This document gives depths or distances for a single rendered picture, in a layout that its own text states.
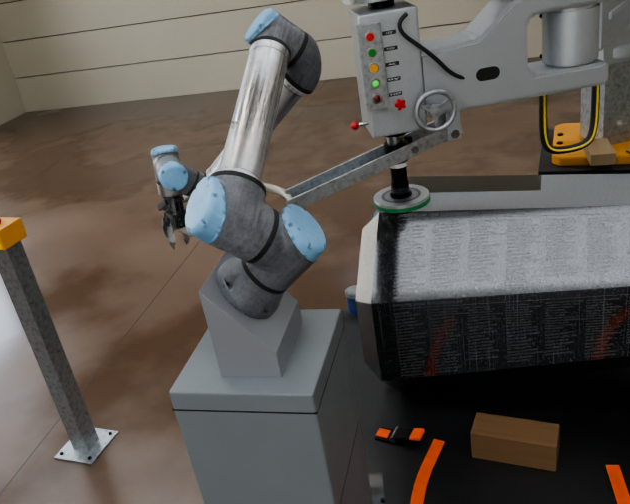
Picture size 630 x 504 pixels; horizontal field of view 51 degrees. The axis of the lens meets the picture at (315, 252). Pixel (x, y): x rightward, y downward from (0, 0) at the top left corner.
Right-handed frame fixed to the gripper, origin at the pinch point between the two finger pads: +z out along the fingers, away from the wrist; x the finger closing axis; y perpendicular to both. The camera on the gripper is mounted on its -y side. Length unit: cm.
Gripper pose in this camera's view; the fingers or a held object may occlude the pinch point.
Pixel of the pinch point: (179, 242)
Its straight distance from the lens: 248.3
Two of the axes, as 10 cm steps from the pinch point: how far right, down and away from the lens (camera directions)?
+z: 0.8, 8.9, 4.6
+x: 8.1, -3.2, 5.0
